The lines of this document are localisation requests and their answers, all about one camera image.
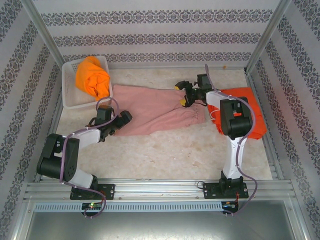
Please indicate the pink shorts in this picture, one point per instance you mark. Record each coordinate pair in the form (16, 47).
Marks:
(150, 107)

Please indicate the orange shorts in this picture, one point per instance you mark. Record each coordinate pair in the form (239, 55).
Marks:
(92, 75)

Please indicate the white plastic basket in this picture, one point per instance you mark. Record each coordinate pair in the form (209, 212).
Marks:
(68, 82)

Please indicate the red-orange shorts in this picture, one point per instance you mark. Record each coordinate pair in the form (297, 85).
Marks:
(257, 120)

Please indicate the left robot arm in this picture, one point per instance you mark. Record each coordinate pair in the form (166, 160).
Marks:
(85, 136)

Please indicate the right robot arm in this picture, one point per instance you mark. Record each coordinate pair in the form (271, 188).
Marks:
(233, 155)

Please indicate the circuit board with green light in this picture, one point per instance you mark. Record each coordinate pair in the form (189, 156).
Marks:
(92, 205)

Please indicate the steel sheet tray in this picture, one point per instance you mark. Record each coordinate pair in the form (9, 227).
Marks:
(160, 227)

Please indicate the small dark circuit board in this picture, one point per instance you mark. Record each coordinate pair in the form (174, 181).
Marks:
(230, 205)

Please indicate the aluminium wall-foot rail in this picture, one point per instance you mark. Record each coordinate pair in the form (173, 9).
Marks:
(175, 66)

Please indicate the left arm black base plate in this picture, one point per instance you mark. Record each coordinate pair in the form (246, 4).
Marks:
(110, 191)

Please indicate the long aluminium mounting rail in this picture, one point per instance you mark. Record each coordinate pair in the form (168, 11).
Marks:
(160, 187)

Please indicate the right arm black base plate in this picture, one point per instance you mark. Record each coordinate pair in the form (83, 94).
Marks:
(207, 191)

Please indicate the aluminium corner post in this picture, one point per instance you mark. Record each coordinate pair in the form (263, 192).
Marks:
(270, 32)
(42, 27)

